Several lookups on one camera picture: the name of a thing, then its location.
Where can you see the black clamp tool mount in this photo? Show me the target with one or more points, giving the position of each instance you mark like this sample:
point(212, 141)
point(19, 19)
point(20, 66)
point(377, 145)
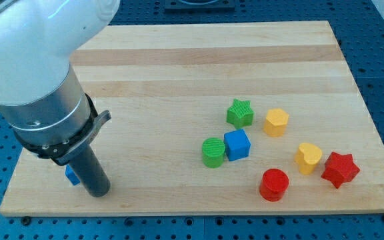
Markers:
point(65, 140)

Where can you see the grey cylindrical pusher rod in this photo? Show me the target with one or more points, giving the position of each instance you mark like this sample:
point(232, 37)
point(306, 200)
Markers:
point(88, 169)

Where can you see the red cylinder block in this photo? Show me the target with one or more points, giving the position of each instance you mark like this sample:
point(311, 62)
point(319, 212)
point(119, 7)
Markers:
point(274, 184)

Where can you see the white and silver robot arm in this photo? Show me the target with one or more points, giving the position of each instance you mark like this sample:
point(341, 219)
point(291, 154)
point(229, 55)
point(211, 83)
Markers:
point(40, 94)

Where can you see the small blue block behind rod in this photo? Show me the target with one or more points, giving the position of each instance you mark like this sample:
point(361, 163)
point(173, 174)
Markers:
point(71, 176)

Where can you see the green cylinder block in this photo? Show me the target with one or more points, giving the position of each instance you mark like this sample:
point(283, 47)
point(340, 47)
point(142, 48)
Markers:
point(213, 151)

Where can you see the blue cube block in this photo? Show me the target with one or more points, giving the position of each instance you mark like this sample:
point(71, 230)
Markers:
point(237, 144)

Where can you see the wooden board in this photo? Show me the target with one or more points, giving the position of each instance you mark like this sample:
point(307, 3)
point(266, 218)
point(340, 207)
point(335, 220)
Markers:
point(168, 88)

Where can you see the green star block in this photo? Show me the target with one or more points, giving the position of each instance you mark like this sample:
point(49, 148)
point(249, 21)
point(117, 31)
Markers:
point(240, 114)

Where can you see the yellow hexagon block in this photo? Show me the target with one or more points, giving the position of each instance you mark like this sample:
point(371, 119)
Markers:
point(276, 122)

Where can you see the yellow heart block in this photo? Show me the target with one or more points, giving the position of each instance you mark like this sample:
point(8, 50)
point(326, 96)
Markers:
point(307, 157)

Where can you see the red star block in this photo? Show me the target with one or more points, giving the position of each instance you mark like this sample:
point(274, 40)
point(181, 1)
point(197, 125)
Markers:
point(340, 169)

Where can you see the black square base plate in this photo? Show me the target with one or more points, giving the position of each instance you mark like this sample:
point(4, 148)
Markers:
point(198, 5)

